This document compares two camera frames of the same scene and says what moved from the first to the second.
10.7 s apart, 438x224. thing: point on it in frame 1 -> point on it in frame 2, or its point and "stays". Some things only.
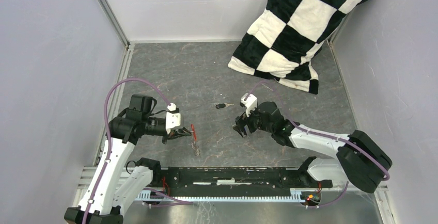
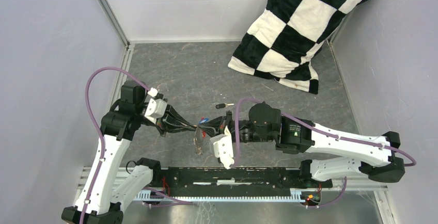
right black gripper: [243, 120] -> [217, 122]
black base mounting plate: [239, 181] stays
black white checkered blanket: [301, 14] stays
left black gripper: [176, 133] -> [172, 122]
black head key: [223, 105] stays
